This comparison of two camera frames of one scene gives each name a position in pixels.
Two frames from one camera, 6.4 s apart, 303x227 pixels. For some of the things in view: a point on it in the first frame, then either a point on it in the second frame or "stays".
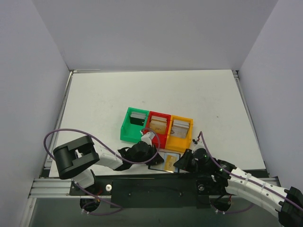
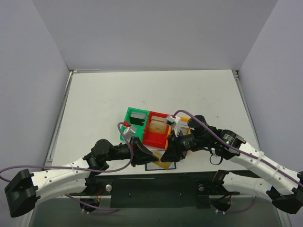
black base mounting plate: [149, 190] stays
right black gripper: [185, 160] → [174, 146]
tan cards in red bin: [158, 124] stays
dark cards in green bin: [138, 118] stays
